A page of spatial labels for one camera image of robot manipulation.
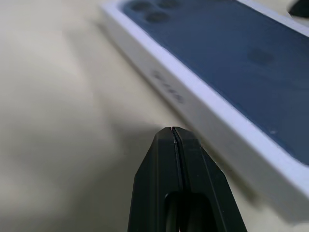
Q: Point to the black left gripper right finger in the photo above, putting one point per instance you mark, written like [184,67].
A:
[205,188]

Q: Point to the white phone box lid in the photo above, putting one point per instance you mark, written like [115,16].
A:
[222,62]

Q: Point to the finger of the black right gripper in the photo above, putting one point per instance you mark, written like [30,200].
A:
[300,7]

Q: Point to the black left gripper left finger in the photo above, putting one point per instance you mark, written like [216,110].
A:
[157,174]

